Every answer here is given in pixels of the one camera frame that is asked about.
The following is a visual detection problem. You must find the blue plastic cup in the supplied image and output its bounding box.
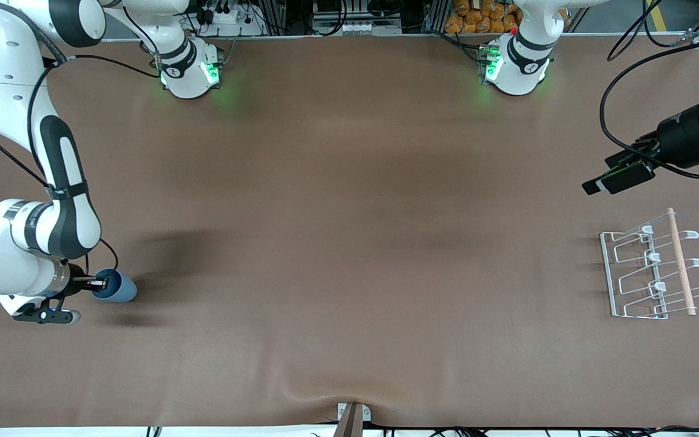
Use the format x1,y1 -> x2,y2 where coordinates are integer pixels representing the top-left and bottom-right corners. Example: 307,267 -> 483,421
90,269 -> 138,303

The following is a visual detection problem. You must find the pile of orange packets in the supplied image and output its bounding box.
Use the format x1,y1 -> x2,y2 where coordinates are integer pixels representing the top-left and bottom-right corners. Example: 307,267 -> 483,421
445,0 -> 523,34

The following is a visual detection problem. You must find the brown table mat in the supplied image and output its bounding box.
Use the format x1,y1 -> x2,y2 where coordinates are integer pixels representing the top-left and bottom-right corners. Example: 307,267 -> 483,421
0,33 -> 699,429

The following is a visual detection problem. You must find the white power strip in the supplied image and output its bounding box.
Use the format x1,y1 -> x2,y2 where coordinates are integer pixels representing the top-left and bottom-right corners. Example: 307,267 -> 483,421
195,0 -> 265,37

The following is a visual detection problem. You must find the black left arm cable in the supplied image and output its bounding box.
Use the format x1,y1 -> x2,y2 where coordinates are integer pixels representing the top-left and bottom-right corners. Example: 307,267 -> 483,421
606,0 -> 666,61
599,36 -> 699,180

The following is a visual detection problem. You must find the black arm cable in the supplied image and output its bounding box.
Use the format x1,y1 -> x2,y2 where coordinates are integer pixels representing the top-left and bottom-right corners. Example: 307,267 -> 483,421
606,0 -> 666,61
0,52 -> 165,274
599,36 -> 699,180

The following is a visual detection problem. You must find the white wire cup rack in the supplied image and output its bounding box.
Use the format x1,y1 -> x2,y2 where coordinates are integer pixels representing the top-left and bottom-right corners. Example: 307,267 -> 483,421
599,208 -> 699,320

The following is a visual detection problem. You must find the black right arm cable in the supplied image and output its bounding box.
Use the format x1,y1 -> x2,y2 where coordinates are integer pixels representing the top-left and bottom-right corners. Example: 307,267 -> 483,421
0,52 -> 165,274

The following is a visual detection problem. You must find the metal table edge bracket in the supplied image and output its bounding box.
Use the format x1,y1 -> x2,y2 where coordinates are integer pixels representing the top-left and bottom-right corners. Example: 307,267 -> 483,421
337,402 -> 372,437

